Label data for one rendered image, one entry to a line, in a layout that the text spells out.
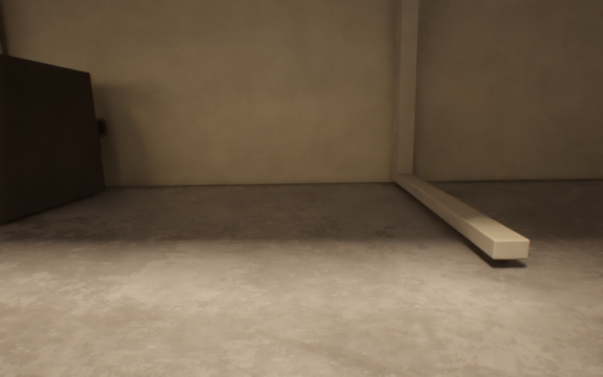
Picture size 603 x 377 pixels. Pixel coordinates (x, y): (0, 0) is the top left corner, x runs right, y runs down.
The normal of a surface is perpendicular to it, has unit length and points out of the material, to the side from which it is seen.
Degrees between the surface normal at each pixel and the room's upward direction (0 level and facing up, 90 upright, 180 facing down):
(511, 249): 90
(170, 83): 90
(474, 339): 0
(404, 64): 90
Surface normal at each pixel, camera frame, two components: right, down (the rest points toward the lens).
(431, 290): -0.03, -0.98
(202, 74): -0.06, 0.19
